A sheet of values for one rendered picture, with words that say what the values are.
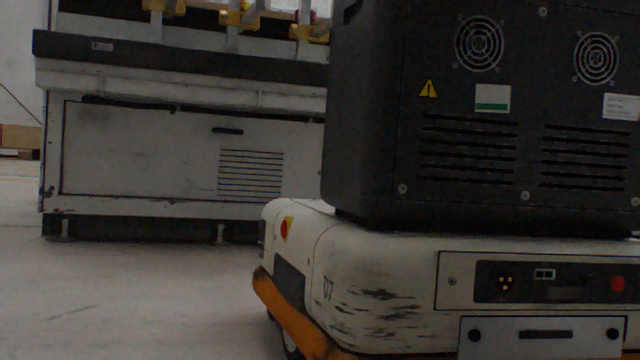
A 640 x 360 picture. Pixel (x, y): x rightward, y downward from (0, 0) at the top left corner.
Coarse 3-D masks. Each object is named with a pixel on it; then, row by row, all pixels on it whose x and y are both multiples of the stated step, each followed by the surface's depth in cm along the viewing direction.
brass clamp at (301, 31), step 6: (294, 24) 221; (300, 24) 220; (306, 24) 221; (294, 30) 220; (300, 30) 221; (306, 30) 221; (294, 36) 221; (300, 36) 221; (306, 36) 221; (324, 36) 223; (318, 42) 226; (324, 42) 226
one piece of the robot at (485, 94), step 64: (384, 0) 92; (448, 0) 94; (512, 0) 97; (576, 0) 100; (384, 64) 92; (448, 64) 95; (512, 64) 98; (576, 64) 102; (384, 128) 93; (448, 128) 96; (512, 128) 99; (576, 128) 103; (320, 192) 113; (384, 192) 93; (448, 192) 96; (512, 192) 99; (576, 192) 103
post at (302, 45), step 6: (300, 0) 222; (306, 0) 221; (300, 6) 222; (306, 6) 221; (300, 12) 221; (306, 12) 222; (300, 18) 221; (306, 18) 222; (300, 42) 222; (306, 42) 222; (300, 48) 222; (306, 48) 223; (306, 54) 223
